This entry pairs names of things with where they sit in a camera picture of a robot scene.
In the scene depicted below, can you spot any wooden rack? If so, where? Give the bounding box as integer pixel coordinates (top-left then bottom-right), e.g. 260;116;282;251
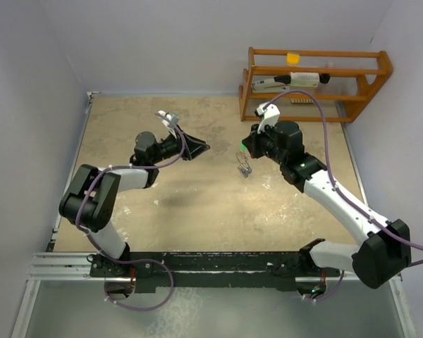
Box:
238;47;393;123

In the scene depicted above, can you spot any small black object on rack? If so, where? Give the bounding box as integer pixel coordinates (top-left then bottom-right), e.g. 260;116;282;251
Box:
319;73;331;84

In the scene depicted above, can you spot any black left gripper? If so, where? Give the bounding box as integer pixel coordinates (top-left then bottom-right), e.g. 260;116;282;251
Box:
151;125;209;165

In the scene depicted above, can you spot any white stapler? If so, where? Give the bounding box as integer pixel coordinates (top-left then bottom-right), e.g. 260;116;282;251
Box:
251;75;291;94

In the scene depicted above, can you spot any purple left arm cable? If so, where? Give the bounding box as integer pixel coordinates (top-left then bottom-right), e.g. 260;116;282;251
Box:
73;112;188;311

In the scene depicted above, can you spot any yellow block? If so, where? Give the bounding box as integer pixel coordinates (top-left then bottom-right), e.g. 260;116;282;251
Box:
286;53;300;66

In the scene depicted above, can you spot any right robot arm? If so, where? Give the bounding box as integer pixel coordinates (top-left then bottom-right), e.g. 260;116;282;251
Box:
242;121;412;289

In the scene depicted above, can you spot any white box with red label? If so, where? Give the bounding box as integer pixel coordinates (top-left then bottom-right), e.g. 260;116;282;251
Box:
290;72;320;88

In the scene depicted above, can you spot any strip of staples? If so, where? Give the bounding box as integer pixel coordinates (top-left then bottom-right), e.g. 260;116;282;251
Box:
290;99;314;104

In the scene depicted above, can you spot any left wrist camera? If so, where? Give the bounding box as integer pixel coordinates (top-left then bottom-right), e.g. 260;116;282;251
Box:
156;111;180;129

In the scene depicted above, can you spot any large silver keyring with clips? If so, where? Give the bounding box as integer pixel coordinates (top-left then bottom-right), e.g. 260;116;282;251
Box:
235;151;252;178

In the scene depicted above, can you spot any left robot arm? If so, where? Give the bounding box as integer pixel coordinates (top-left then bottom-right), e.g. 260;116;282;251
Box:
59;132;210;276

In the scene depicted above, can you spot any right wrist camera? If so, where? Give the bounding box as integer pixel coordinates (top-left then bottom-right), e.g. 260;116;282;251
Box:
255;102;280;134

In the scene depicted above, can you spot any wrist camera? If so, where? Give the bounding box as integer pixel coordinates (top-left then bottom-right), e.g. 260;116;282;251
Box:
255;102;280;134
156;111;180;129

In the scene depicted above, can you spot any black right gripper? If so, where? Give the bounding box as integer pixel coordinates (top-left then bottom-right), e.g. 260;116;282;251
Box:
243;121;286;165

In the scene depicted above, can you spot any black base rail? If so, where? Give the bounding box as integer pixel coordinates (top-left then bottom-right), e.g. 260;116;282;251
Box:
87;251;340;294

